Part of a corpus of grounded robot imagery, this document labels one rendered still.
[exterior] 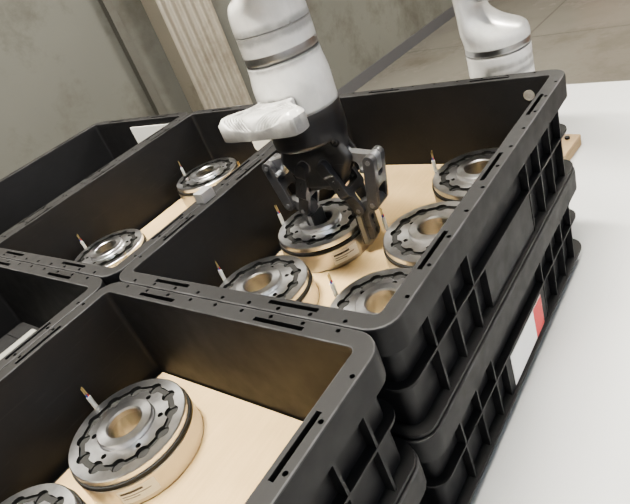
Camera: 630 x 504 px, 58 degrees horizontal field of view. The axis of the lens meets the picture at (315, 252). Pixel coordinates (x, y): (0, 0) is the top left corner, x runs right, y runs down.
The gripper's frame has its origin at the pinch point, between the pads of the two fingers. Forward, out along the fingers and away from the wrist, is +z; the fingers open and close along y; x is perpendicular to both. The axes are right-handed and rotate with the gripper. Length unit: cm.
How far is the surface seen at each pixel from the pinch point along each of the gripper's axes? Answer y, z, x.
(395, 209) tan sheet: -2.3, 2.4, -7.5
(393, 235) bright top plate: -6.8, -0.3, 1.5
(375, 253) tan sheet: -3.6, 2.5, 0.9
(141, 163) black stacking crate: 39.3, -5.5, -8.3
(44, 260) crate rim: 26.7, -7.3, 17.7
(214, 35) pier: 177, 9, -179
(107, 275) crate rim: 13.7, -7.3, 18.9
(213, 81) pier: 179, 28, -168
